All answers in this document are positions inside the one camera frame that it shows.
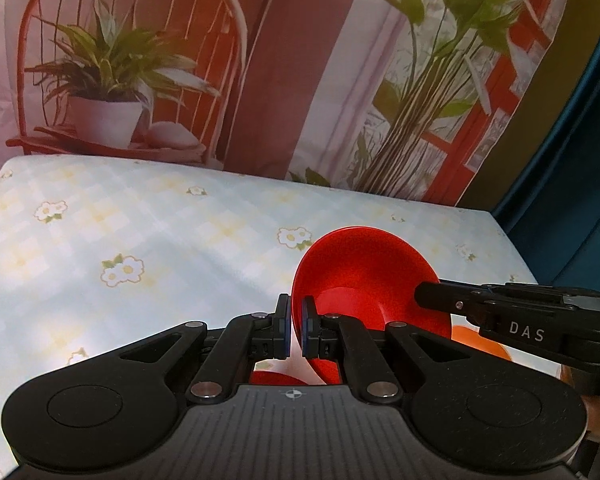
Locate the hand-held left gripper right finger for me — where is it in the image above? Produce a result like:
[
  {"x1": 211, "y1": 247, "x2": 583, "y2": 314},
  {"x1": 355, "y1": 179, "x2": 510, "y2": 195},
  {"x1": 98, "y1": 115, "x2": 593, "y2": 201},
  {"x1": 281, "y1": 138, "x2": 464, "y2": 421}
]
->
[{"x1": 300, "y1": 295, "x2": 474, "y2": 406}]

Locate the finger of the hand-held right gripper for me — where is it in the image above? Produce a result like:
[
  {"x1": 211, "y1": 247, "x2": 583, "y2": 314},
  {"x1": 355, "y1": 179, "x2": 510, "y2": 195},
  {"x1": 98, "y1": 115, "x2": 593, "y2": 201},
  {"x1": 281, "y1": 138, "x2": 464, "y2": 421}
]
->
[{"x1": 414, "y1": 280, "x2": 487, "y2": 325}]

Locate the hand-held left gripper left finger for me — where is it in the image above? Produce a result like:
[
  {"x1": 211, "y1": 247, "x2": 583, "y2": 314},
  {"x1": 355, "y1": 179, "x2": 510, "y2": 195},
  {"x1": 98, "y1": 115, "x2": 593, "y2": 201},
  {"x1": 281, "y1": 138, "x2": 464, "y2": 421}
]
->
[{"x1": 120, "y1": 292, "x2": 292, "y2": 406}]

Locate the red plastic bowl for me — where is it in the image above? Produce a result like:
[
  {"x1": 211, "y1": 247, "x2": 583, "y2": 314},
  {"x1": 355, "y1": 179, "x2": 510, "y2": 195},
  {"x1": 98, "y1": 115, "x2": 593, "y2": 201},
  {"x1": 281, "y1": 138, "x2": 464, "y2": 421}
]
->
[
  {"x1": 250, "y1": 369, "x2": 309, "y2": 387},
  {"x1": 291, "y1": 227, "x2": 454, "y2": 387}
]

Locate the pink plastic plate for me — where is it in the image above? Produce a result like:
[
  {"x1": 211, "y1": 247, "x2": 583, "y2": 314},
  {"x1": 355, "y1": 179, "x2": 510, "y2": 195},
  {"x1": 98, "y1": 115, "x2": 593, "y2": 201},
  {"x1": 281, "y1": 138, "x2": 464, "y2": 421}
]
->
[{"x1": 449, "y1": 324, "x2": 512, "y2": 364}]

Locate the teal curtain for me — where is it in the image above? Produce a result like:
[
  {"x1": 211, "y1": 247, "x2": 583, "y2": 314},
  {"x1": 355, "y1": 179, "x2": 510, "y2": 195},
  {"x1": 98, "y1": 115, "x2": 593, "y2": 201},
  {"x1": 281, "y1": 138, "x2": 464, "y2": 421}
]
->
[{"x1": 494, "y1": 0, "x2": 600, "y2": 288}]

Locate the floral checked tablecloth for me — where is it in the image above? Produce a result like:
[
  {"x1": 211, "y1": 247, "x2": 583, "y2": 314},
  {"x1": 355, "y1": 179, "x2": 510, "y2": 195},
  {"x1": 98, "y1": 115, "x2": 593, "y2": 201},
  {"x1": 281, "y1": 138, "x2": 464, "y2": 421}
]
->
[{"x1": 0, "y1": 154, "x2": 540, "y2": 477}]

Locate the printed room scene backdrop cloth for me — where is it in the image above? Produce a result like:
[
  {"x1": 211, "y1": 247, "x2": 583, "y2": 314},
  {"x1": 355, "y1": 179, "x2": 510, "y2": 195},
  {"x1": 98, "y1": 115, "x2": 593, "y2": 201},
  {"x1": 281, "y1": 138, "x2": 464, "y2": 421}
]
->
[{"x1": 0, "y1": 0, "x2": 582, "y2": 209}]

